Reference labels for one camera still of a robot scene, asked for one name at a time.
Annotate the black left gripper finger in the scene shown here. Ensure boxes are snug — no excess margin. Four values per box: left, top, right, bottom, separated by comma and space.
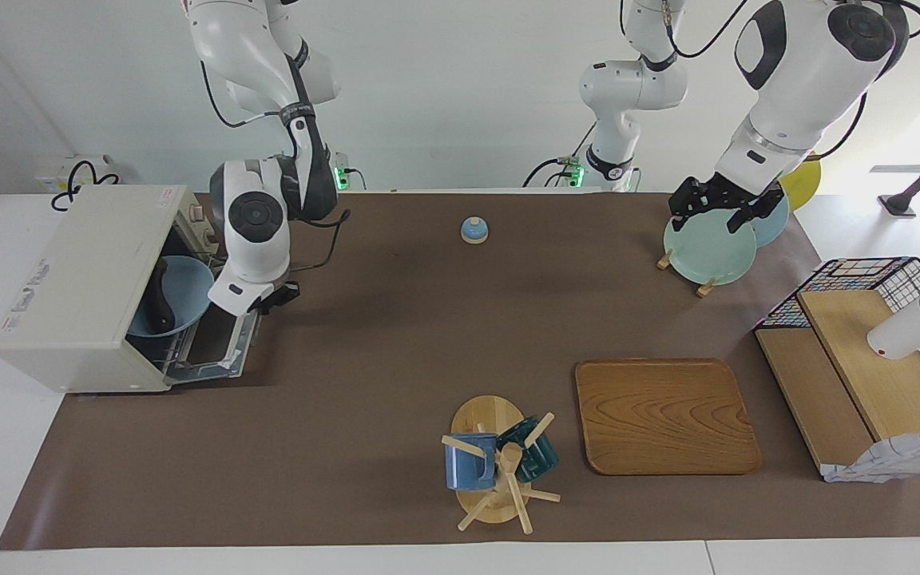
727, 192, 787, 235
668, 185, 699, 234

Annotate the white power box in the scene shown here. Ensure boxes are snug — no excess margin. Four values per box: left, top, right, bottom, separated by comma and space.
35, 154, 119, 194

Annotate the brown table mat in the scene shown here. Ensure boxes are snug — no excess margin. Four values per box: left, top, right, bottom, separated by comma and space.
0, 192, 920, 552

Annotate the yellow plate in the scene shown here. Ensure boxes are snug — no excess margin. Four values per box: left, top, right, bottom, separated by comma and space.
781, 156, 822, 212

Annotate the black wire basket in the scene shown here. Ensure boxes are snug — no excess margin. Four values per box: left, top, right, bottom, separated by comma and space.
754, 256, 920, 424

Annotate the white cup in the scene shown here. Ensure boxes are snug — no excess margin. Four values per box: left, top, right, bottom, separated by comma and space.
867, 272, 920, 360

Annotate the dark green mug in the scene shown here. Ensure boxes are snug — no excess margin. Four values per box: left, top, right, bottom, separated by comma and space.
497, 415, 560, 482

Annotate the wooden plate rack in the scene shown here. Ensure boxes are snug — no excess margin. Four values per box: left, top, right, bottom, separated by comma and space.
656, 248, 718, 299

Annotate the black base cable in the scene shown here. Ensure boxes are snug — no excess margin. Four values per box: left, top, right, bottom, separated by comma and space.
522, 120, 598, 189

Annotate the wooden serving tray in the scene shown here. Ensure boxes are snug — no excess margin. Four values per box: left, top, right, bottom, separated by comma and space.
574, 358, 763, 477

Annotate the dark purple eggplant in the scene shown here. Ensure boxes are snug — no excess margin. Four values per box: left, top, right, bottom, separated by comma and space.
146, 260, 178, 335

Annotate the wooden mug tree stand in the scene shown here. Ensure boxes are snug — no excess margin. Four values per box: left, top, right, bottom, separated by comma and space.
441, 395, 562, 534

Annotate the light blue plate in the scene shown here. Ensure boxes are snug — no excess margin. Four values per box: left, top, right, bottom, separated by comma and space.
126, 256, 215, 338

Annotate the pale blue racked plate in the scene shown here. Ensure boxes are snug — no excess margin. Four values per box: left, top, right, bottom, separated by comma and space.
747, 192, 791, 248

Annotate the black coiled power cable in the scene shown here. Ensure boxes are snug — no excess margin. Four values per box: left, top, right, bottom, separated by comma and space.
50, 160, 120, 212

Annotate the mint green plate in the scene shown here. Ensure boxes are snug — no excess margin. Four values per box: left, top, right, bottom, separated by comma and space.
663, 206, 758, 287

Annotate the white patterned cloth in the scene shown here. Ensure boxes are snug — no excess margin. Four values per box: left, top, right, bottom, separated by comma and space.
821, 430, 920, 484

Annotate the cream toaster oven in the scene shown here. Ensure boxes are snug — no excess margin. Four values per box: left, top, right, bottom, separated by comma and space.
0, 185, 269, 394

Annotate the wooden stepped shelf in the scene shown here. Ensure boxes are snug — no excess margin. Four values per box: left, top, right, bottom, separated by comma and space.
754, 289, 920, 480

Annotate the blue mug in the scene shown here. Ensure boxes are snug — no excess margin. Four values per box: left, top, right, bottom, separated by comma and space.
445, 433, 499, 491

